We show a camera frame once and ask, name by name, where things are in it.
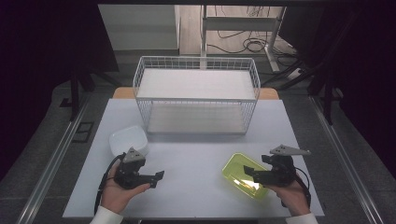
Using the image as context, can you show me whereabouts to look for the black floor bracket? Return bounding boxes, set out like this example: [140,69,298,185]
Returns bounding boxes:
[71,121,95,145]

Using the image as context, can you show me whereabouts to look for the wooden table board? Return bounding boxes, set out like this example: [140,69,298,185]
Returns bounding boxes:
[111,86,280,101]

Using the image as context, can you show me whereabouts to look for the white wire rack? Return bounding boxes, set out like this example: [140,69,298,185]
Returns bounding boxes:
[133,55,262,136]

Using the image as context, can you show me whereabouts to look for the white cabinet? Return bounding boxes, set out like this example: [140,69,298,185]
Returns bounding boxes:
[97,4,182,58]

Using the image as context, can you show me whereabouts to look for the person's right hand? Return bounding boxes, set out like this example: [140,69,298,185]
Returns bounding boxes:
[264,178,312,217]

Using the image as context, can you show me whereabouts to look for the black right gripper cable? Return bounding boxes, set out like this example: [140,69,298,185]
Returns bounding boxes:
[280,167,313,209]

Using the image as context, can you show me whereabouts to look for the aluminium floor rail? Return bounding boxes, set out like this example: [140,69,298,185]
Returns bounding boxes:
[14,92,92,224]
[308,93,386,224]

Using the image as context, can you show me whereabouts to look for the black metal stand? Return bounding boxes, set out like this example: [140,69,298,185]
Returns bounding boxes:
[261,8,345,126]
[60,60,121,123]

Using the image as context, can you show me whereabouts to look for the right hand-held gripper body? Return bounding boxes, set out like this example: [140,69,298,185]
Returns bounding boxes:
[261,144,312,189]

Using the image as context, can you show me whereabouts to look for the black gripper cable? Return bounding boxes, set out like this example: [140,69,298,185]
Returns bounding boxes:
[280,167,313,209]
[93,151,127,217]

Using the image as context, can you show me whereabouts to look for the green transparent plastic container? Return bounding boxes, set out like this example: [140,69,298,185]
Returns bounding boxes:
[221,151,271,201]

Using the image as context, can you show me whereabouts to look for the person's left hand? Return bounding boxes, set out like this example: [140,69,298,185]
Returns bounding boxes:
[100,161,152,215]

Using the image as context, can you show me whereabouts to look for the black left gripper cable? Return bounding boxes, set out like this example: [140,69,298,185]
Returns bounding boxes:
[93,151,127,217]

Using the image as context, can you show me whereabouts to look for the white square bowl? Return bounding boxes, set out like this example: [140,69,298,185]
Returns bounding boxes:
[107,124,150,159]

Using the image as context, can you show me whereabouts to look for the black floor cables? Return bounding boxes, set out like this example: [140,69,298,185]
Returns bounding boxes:
[206,5,301,68]

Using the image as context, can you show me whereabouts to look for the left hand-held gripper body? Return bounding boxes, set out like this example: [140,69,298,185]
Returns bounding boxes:
[113,147,157,190]

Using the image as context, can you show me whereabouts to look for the white metal desk frame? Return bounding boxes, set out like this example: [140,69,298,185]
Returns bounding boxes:
[199,4,288,74]

